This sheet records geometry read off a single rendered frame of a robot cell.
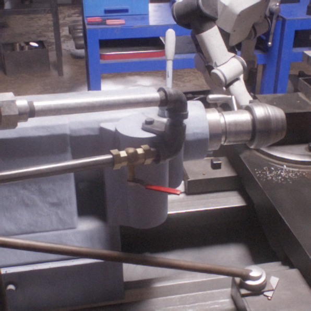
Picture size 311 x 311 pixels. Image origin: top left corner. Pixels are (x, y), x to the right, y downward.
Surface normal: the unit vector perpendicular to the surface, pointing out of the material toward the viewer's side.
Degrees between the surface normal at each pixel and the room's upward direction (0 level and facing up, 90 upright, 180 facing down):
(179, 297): 0
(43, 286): 90
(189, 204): 0
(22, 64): 90
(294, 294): 0
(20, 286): 90
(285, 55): 90
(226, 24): 110
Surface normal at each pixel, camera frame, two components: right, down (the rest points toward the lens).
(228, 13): -0.05, 0.75
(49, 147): 0.18, 0.35
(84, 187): 0.00, -0.88
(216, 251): -0.16, -0.72
